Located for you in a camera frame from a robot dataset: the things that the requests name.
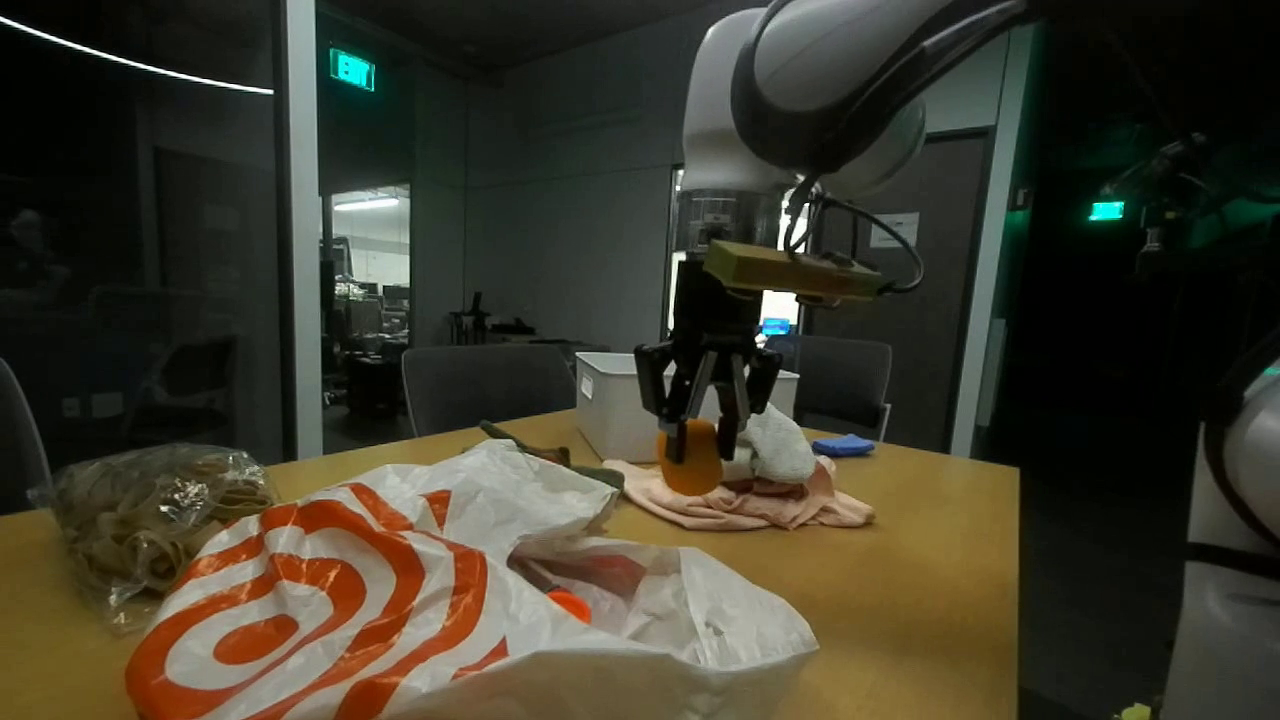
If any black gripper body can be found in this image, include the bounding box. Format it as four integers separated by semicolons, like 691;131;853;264
636;256;780;399

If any grey white cloth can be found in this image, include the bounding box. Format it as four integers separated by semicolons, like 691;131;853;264
721;409;815;483

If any orange plush toy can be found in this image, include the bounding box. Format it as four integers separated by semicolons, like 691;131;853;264
657;418;721;496

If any yellow container orange lid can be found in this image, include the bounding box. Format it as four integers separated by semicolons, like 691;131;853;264
549;589;596;623

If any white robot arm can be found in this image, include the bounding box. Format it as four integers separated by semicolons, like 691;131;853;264
636;0;1030;460

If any peach cloth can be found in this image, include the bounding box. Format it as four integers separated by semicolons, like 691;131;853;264
611;460;875;530

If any white plastic bin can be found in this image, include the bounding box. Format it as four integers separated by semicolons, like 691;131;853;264
576;353;796;464

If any grey chair right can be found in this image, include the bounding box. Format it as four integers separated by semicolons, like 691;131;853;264
790;334;891;439

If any grey chair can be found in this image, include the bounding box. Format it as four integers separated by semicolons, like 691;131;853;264
402;342;573;434
790;334;891;439

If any blue sponge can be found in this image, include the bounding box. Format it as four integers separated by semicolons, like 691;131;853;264
811;432;875;460

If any grey chair left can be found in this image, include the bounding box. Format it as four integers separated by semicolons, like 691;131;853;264
402;342;573;434

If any white orange plastic bag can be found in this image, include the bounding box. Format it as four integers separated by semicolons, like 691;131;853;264
123;439;815;720

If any green exit sign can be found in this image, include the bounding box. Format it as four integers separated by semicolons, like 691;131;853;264
327;47;377;92

